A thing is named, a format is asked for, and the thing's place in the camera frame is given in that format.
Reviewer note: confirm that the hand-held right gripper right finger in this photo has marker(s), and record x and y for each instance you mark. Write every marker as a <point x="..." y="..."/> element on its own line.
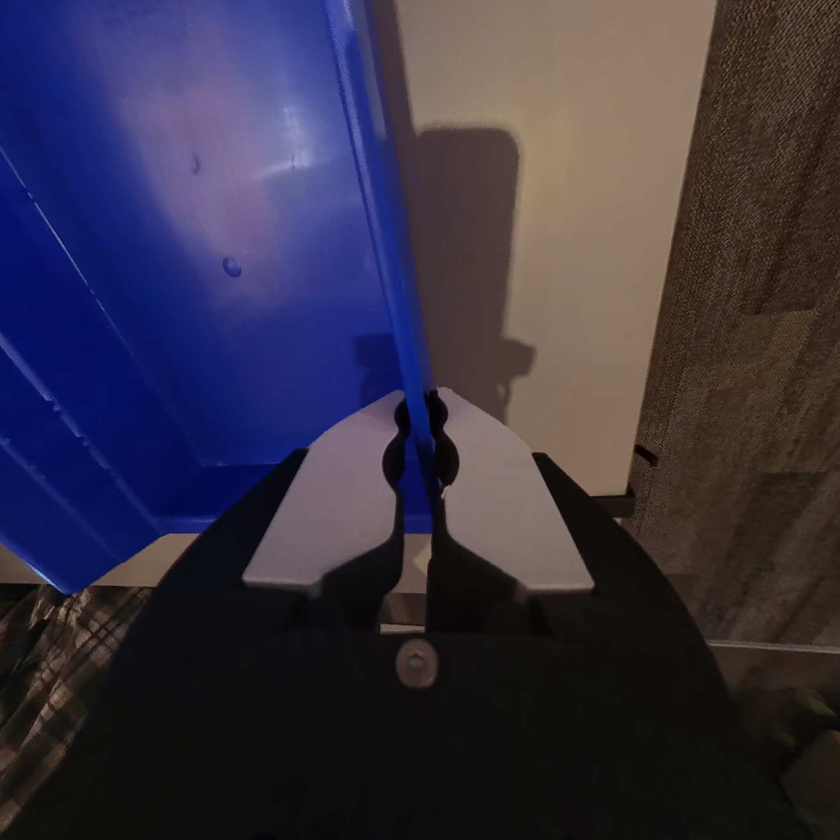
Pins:
<point x="518" y="518"/>

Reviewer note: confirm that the person's plaid shirt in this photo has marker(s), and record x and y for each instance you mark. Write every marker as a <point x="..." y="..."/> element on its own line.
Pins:
<point x="52" y="656"/>

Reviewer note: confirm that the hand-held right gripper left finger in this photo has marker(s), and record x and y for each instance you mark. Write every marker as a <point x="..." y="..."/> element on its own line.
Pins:
<point x="328" y="518"/>

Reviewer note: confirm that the blue plastic bin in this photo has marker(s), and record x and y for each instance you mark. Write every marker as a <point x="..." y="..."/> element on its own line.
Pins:
<point x="197" y="197"/>

